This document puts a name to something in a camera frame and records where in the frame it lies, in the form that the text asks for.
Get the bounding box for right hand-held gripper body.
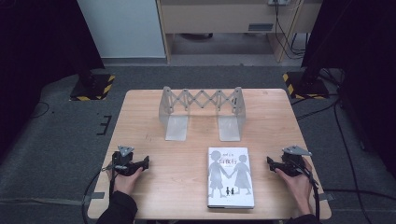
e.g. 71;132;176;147
279;145;313;178

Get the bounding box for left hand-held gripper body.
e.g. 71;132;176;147
111;145;140;177

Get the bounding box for person's left hand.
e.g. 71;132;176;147
106;167;145;196

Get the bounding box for person's right hand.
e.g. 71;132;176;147
275;158;314;217

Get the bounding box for grey tape strip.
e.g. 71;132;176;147
83;191;106;203
318;192;335;203

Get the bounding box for white book with grey figures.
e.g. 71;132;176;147
206;147;256;210

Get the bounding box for expandable metal book rack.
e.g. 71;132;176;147
158;85;248;143

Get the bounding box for striped black stand base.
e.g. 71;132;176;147
281;68;331;101
69;69;117;102

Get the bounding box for black curtain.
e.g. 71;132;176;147
300;0;396;171
0;0;106;157

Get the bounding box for white panel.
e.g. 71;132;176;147
77;0;166;59

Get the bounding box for light wooden desk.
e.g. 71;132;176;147
155;0;324;64

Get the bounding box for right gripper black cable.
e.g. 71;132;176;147
292;159;321;222

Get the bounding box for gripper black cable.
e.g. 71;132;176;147
80;166;116;224
292;159;321;222

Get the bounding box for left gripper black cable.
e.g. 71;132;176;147
80;166;116;224

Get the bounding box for long black floor cable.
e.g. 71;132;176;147
332;99;370;224

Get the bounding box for thin black floor cable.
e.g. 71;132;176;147
30;101;50;119

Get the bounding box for hanging black cables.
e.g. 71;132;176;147
272;0;309;61

